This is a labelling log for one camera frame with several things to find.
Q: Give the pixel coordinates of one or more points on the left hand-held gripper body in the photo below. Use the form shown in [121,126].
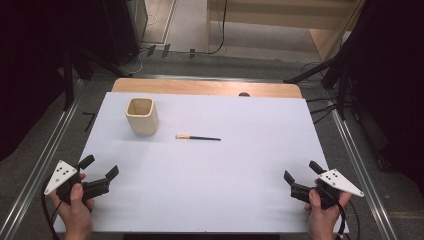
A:
[63,173]

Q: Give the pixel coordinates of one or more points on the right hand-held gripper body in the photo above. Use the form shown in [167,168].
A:
[336,181]

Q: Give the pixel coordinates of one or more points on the beige square holder cup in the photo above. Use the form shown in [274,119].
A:
[143,125]

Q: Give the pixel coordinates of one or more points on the black brush with orange tip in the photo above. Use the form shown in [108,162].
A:
[203,138]

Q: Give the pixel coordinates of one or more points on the person's right hand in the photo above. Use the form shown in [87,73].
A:
[321,221]

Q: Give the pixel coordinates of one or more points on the person's left hand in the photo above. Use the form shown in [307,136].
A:
[76,216]

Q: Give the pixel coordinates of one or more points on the black metal stand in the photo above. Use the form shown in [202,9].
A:
[341,93]
[68,83]

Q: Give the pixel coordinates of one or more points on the white table cover sheet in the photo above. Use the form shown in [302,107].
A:
[206,180]

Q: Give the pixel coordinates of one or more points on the black curtain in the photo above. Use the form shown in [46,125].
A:
[393,83]
[30,66]

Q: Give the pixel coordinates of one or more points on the dark equipment cabinet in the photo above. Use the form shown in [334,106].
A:
[123,26]

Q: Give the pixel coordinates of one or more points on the light wooden panel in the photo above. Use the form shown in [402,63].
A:
[283,13]

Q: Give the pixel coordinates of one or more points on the metal floor rail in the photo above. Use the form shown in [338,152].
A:
[35,180]
[350,150]

